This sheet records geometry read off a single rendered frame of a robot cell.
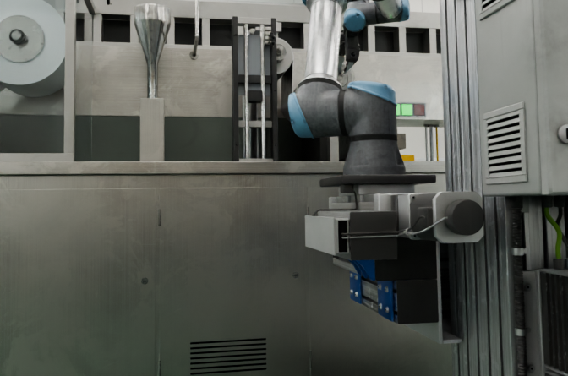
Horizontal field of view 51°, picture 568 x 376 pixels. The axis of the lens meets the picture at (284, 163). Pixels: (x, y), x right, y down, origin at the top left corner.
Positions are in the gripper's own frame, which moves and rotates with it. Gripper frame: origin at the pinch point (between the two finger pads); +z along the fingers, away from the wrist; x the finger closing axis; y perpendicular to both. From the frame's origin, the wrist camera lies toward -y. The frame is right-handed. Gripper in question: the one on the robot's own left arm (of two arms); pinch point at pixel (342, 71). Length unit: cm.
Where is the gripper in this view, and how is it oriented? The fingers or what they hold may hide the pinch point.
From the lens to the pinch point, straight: 234.7
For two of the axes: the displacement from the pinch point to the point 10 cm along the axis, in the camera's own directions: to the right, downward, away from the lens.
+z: -1.3, 7.0, 7.0
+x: -9.8, 0.0, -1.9
